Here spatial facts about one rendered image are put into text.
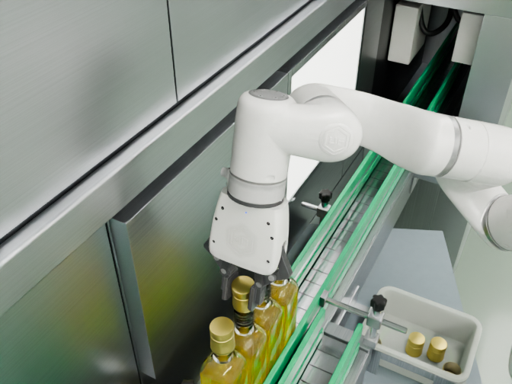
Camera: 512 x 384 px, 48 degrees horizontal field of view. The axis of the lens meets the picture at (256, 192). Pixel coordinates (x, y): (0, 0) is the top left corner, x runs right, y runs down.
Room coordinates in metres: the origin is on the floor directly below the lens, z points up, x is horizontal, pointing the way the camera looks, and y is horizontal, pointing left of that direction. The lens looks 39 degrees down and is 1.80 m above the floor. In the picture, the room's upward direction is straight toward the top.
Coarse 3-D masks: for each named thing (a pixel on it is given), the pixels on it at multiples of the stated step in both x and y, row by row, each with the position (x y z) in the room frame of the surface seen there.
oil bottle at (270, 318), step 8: (272, 304) 0.60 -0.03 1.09; (256, 312) 0.58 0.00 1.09; (264, 312) 0.58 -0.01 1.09; (272, 312) 0.59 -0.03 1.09; (280, 312) 0.60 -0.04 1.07; (256, 320) 0.58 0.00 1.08; (264, 320) 0.57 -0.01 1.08; (272, 320) 0.58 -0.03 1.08; (280, 320) 0.60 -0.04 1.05; (264, 328) 0.57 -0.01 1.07; (272, 328) 0.57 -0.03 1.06; (280, 328) 0.60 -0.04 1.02; (272, 336) 0.57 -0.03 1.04; (280, 336) 0.60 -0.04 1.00; (272, 344) 0.58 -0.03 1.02; (280, 344) 0.61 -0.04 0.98; (272, 352) 0.58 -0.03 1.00; (280, 352) 0.61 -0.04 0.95; (272, 360) 0.58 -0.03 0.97
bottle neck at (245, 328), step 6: (234, 312) 0.55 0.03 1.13; (240, 312) 0.54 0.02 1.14; (252, 312) 0.55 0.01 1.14; (234, 318) 0.55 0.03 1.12; (240, 318) 0.54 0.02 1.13; (246, 318) 0.54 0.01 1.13; (252, 318) 0.54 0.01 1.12; (240, 324) 0.54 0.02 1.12; (246, 324) 0.54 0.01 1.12; (252, 324) 0.54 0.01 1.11; (240, 330) 0.54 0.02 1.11; (246, 330) 0.54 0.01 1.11; (252, 330) 0.54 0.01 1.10
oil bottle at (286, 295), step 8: (288, 280) 0.65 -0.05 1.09; (272, 288) 0.63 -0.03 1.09; (280, 288) 0.63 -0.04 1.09; (288, 288) 0.64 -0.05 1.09; (296, 288) 0.65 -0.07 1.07; (272, 296) 0.63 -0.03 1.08; (280, 296) 0.62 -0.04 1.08; (288, 296) 0.62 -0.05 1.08; (296, 296) 0.65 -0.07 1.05; (280, 304) 0.62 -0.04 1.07; (288, 304) 0.62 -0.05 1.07; (296, 304) 0.65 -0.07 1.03; (288, 312) 0.62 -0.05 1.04; (296, 312) 0.66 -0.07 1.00; (288, 320) 0.62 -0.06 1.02; (288, 328) 0.63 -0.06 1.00; (288, 336) 0.63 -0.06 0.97
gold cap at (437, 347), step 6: (432, 342) 0.73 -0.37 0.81; (438, 342) 0.73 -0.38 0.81; (444, 342) 0.73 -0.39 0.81; (432, 348) 0.72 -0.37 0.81; (438, 348) 0.72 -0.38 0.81; (444, 348) 0.72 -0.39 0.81; (432, 354) 0.72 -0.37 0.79; (438, 354) 0.71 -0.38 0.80; (432, 360) 0.72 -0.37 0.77; (438, 360) 0.71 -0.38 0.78
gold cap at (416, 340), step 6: (408, 336) 0.75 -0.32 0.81; (414, 336) 0.75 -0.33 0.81; (420, 336) 0.75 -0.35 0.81; (408, 342) 0.74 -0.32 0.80; (414, 342) 0.73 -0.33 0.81; (420, 342) 0.73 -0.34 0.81; (408, 348) 0.74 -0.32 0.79; (414, 348) 0.73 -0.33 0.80; (420, 348) 0.73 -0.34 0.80; (408, 354) 0.73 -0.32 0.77; (414, 354) 0.73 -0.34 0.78; (420, 354) 0.73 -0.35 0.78
